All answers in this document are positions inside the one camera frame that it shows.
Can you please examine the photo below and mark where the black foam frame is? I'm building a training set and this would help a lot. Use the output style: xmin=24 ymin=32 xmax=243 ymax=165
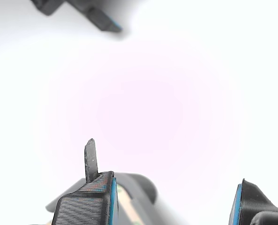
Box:
xmin=117 ymin=184 xmax=136 ymax=225

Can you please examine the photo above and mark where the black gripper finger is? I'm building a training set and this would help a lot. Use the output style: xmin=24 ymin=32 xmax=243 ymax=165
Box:
xmin=229 ymin=178 xmax=278 ymax=225

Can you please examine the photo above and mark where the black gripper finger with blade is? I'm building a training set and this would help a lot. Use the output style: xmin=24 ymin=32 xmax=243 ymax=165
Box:
xmin=51 ymin=138 xmax=119 ymax=225

